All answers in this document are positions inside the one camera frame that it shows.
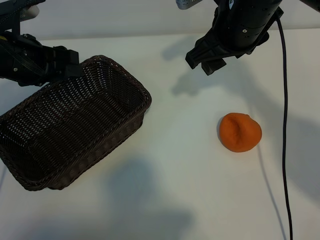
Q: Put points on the dark brown wicker basket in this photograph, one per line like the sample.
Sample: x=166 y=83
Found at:
x=75 y=120

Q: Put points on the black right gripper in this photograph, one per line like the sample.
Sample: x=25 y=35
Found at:
x=240 y=25

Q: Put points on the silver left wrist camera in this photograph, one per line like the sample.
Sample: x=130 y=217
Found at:
x=31 y=13

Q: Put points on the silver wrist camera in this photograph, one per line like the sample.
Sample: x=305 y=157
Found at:
x=186 y=3
x=31 y=13

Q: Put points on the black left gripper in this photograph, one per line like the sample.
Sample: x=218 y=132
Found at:
x=17 y=60

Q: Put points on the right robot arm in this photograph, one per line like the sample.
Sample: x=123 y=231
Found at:
x=311 y=4

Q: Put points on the orange fruit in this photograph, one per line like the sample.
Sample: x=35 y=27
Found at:
x=240 y=132

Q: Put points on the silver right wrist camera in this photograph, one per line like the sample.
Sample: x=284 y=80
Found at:
x=186 y=3

